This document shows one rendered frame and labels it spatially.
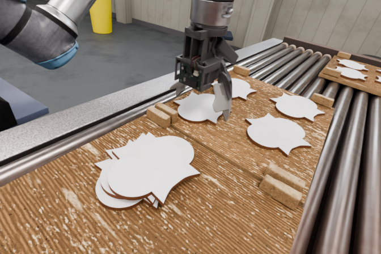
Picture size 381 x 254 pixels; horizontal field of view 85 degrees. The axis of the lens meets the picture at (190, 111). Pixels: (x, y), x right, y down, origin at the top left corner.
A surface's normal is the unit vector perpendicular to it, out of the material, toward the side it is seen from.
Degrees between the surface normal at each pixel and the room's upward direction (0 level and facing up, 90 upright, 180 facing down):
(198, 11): 93
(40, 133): 0
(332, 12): 90
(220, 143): 0
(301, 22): 90
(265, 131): 0
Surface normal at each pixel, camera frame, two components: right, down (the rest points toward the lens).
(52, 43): 0.72, 0.36
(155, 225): 0.12, -0.83
